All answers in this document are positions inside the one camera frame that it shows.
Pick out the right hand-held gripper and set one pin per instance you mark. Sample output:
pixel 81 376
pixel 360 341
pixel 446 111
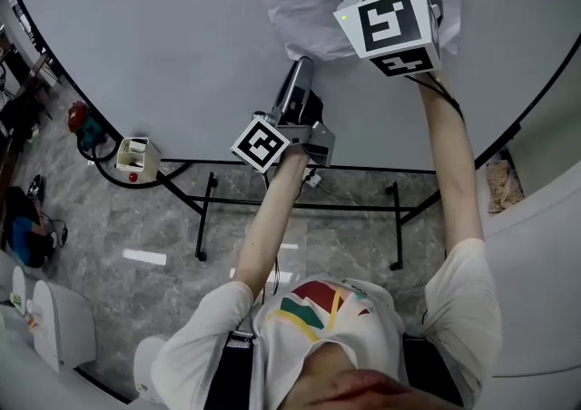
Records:
pixel 390 27

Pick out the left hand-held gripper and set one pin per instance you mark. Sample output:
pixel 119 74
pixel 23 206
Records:
pixel 261 145

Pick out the white paper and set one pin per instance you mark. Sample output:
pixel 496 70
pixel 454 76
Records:
pixel 299 13

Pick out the person's right forearm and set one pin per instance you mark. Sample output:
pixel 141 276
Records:
pixel 454 172

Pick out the person's left forearm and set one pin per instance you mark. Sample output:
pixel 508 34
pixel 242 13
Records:
pixel 268 227

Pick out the white plastic holder box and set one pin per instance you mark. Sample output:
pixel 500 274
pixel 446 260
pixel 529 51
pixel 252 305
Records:
pixel 145 156

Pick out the red round magnet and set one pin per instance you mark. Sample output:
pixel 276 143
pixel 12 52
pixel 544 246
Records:
pixel 133 177

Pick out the red and teal power tool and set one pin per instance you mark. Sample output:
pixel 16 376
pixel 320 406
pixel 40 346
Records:
pixel 86 124

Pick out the beige woven basket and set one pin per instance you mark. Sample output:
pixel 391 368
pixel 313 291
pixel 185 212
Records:
pixel 504 188

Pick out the person's white printed t-shirt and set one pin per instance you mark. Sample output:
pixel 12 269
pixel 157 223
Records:
pixel 363 326

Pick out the dark cluttered workbench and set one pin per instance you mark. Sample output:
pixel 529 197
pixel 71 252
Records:
pixel 18 100

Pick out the black shoe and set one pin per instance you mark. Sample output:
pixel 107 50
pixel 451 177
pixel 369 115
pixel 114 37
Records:
pixel 36 187

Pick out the blue and black bag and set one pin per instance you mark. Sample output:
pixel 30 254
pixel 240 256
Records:
pixel 27 231

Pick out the person's head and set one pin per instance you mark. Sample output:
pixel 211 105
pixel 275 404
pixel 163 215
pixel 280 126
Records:
pixel 363 392

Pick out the white rounded cabinet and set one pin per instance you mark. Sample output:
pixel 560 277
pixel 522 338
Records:
pixel 19 290
pixel 68 331
pixel 150 367

